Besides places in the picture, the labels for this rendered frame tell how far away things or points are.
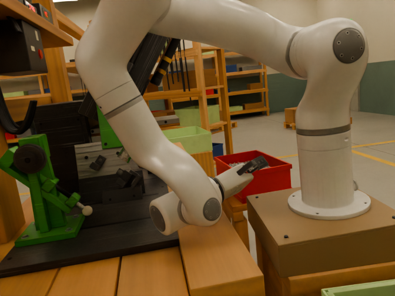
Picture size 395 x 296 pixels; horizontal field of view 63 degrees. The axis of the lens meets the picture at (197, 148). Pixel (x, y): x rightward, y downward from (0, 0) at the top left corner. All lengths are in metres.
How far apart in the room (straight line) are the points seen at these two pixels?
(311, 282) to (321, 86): 0.40
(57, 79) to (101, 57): 1.32
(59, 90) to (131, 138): 1.34
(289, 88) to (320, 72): 10.39
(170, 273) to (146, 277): 0.05
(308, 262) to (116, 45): 0.58
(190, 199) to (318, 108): 0.34
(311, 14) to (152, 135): 11.00
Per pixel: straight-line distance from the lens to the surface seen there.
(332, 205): 0.81
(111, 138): 1.15
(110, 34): 0.66
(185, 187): 0.63
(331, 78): 0.70
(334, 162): 0.78
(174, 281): 0.69
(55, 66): 1.98
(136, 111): 0.67
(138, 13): 0.62
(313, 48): 0.69
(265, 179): 1.23
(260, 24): 0.71
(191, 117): 3.97
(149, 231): 0.86
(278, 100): 10.96
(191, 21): 0.71
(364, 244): 0.77
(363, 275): 0.79
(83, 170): 1.18
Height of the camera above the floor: 1.26
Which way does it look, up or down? 12 degrees down
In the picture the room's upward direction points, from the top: 6 degrees counter-clockwise
